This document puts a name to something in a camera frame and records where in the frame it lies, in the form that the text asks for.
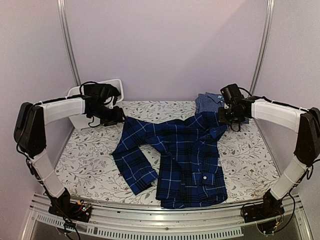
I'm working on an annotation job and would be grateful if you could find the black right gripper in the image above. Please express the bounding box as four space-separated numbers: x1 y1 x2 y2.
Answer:
218 106 243 124

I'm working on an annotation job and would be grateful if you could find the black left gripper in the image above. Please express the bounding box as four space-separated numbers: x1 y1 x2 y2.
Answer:
91 104 128 127

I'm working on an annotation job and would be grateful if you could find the white plastic bin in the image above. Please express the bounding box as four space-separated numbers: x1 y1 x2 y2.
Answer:
67 78 124 129

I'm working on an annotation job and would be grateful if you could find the dark blue plaid shirt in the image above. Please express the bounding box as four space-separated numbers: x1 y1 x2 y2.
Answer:
112 112 228 209

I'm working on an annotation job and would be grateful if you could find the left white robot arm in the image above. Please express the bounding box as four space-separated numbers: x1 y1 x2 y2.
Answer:
13 95 126 199

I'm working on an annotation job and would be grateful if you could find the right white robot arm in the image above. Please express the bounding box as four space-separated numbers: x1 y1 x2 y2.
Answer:
218 96 320 201

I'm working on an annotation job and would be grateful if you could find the folded blue gingham shirt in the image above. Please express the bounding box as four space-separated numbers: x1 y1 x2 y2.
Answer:
195 92 251 125

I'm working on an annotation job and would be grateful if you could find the floral patterned table mat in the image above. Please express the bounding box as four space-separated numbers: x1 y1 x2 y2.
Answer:
55 101 280 206

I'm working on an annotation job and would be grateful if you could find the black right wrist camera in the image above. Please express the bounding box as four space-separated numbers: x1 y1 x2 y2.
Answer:
220 83 245 107

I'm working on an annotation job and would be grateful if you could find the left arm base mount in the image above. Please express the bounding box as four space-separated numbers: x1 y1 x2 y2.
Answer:
48 197 92 223

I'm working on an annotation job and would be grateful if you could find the left aluminium frame post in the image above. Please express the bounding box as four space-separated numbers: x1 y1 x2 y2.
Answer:
56 0 81 86

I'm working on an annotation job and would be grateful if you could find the aluminium frame post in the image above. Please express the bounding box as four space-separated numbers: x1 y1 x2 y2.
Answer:
249 0 275 95
56 0 81 86

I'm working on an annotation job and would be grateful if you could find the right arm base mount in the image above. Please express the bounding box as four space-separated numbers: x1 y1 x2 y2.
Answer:
240 203 285 236

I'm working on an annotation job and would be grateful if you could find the right aluminium frame post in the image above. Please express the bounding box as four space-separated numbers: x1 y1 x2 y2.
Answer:
249 0 275 95

